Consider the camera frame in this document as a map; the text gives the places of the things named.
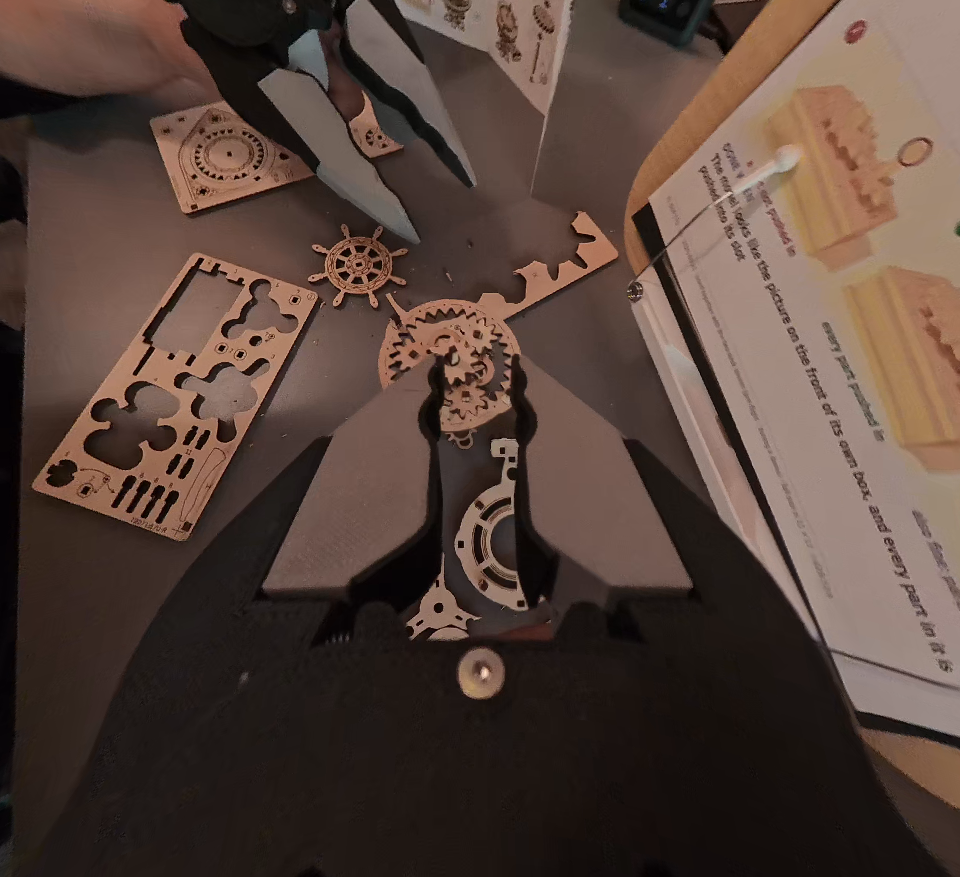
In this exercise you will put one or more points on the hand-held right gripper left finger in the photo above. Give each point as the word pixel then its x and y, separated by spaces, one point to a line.
pixel 352 509

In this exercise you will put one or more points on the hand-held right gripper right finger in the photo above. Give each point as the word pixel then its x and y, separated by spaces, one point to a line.
pixel 600 509

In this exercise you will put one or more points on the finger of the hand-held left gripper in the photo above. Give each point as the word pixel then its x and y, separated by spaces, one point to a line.
pixel 405 74
pixel 330 149

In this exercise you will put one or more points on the round wooden frame part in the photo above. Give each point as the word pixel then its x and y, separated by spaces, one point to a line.
pixel 466 532

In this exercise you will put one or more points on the wooden gear model assembly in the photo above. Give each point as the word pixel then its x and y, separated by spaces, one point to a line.
pixel 386 359

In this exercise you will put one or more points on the engraved uncut wooden sheet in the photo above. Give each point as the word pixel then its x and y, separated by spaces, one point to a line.
pixel 225 157

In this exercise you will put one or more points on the wooden ship wheel part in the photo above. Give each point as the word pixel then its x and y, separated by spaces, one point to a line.
pixel 352 269

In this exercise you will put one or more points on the wooden lever part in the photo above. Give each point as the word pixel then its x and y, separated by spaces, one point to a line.
pixel 439 611

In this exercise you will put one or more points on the punched-out wooden part sheet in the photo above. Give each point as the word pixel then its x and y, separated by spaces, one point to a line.
pixel 217 472

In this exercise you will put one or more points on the jagged wooden sheet strip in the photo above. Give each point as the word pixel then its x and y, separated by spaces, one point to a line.
pixel 559 278

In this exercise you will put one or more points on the wooden document stand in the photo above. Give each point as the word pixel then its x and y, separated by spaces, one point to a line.
pixel 720 67

